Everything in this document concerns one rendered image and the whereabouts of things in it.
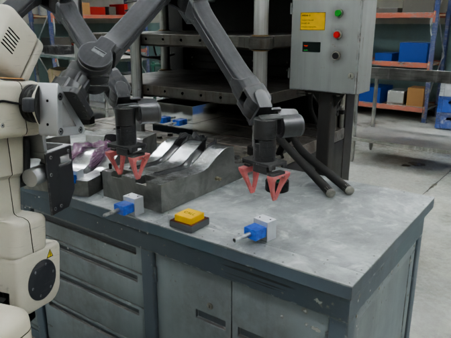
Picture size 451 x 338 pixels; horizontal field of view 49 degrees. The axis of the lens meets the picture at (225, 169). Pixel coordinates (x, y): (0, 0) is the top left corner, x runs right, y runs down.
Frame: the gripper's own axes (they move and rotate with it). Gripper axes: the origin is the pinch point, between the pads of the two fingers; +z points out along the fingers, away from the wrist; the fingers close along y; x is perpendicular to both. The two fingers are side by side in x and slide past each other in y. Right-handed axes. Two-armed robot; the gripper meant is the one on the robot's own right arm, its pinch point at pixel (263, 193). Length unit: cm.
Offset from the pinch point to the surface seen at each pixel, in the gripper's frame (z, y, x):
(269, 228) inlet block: 8.9, -2.5, 0.0
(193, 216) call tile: 8.9, 16.8, 9.7
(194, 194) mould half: 10.7, 35.4, -5.7
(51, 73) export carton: 32, 656, -231
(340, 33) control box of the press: -38, 34, -78
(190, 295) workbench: 36.0, 21.4, 7.7
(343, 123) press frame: 10, 70, -139
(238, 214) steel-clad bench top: 12.5, 16.4, -7.2
